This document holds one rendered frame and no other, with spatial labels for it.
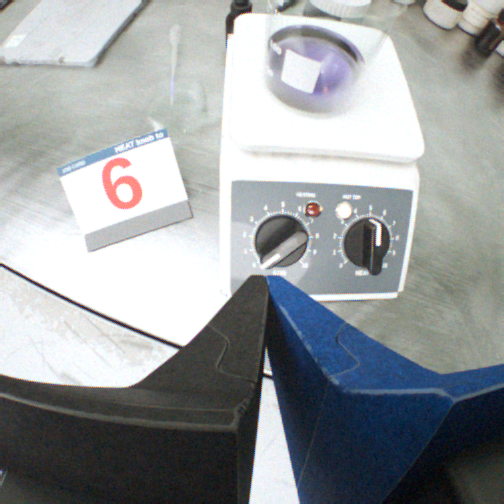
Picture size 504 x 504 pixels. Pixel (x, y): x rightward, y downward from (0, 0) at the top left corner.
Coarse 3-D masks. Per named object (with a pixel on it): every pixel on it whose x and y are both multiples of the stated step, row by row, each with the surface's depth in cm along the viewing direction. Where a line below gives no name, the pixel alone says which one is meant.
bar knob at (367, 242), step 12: (360, 228) 19; (372, 228) 18; (384, 228) 19; (348, 240) 19; (360, 240) 19; (372, 240) 18; (384, 240) 20; (348, 252) 20; (360, 252) 20; (372, 252) 18; (384, 252) 20; (360, 264) 20; (372, 264) 18
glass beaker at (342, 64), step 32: (288, 0) 10; (320, 0) 14; (352, 0) 13; (384, 0) 11; (288, 32) 12; (320, 32) 11; (352, 32) 10; (384, 32) 11; (288, 64) 14; (320, 64) 13; (352, 64) 12; (288, 96) 16; (320, 96) 15; (352, 96) 16
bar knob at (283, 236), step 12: (276, 216) 19; (288, 216) 19; (264, 228) 19; (276, 228) 19; (288, 228) 19; (300, 228) 18; (264, 240) 19; (276, 240) 19; (288, 240) 18; (300, 240) 18; (264, 252) 19; (276, 252) 18; (288, 252) 18; (300, 252) 20; (264, 264) 18; (276, 264) 18; (288, 264) 20
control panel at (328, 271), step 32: (256, 192) 19; (288, 192) 19; (320, 192) 19; (352, 192) 19; (384, 192) 19; (256, 224) 19; (320, 224) 19; (352, 224) 20; (384, 224) 20; (256, 256) 20; (320, 256) 20; (320, 288) 21; (352, 288) 21; (384, 288) 21
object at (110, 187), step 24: (96, 168) 22; (120, 168) 22; (144, 168) 23; (168, 168) 23; (72, 192) 22; (96, 192) 22; (120, 192) 23; (144, 192) 23; (168, 192) 24; (96, 216) 23
